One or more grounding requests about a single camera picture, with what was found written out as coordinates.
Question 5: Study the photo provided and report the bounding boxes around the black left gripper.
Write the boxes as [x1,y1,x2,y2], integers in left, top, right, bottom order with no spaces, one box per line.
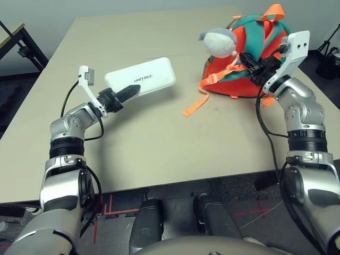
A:
[97,84,141,114]

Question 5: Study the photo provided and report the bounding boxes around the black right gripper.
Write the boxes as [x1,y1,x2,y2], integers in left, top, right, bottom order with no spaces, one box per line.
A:
[239,52,282,86]

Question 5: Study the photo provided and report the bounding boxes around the white pencil case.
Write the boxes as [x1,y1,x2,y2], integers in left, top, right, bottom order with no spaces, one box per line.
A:
[104,57,176,98]

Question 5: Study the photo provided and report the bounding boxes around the orange and teal backpack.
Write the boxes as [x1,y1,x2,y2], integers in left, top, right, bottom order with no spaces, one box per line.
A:
[182,4,293,117]

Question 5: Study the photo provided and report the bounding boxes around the grey white plush toy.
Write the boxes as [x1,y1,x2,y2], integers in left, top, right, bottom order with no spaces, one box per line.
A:
[198,28,239,58]

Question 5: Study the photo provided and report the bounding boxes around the black waste bin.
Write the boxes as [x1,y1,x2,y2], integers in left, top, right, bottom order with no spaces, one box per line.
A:
[316,47,340,79]

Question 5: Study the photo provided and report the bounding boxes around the black tripod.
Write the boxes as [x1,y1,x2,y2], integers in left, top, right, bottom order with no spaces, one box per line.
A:
[316,23,340,54]

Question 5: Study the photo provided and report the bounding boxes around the red angled floor tape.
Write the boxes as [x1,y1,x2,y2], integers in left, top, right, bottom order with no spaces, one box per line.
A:
[92,195,139,244]

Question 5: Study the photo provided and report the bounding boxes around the grey robot left leg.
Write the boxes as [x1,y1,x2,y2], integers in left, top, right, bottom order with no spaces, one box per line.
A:
[129,198,164,249]

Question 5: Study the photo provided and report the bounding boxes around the grey robot leg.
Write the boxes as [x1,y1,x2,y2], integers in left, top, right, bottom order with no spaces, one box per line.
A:
[129,198,164,249]
[193,195,242,240]

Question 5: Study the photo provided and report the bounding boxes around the thin black pole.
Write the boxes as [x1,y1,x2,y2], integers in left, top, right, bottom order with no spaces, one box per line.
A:
[0,21,15,40]

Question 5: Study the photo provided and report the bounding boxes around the red cross floor tape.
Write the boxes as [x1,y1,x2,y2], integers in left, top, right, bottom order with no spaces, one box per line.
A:
[235,200,270,220]

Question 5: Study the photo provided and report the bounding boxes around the grey robot right leg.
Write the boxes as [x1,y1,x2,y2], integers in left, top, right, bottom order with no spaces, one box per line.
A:
[193,195,242,240]

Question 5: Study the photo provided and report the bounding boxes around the grey robot torso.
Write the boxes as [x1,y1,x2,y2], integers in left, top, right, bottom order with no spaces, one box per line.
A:
[130,235,290,255]

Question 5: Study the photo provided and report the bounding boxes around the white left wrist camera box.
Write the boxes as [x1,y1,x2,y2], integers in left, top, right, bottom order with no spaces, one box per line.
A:
[78,65,108,117]

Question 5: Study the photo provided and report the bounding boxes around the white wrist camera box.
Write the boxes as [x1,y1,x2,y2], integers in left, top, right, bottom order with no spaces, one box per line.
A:
[262,30,311,95]
[78,65,108,117]

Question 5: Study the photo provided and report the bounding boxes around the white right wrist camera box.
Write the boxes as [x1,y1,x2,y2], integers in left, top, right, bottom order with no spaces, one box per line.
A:
[262,30,311,95]

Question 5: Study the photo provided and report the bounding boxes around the beige side table black frame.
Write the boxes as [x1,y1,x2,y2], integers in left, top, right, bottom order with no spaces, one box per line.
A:
[0,22,50,72]

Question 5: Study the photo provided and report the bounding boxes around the thin white floor cable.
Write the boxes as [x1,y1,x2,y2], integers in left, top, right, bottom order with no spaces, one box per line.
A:
[239,199,285,230]

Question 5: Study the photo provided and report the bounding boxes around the black table frame beam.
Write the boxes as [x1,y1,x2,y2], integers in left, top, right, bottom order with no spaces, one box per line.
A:
[0,203,27,217]

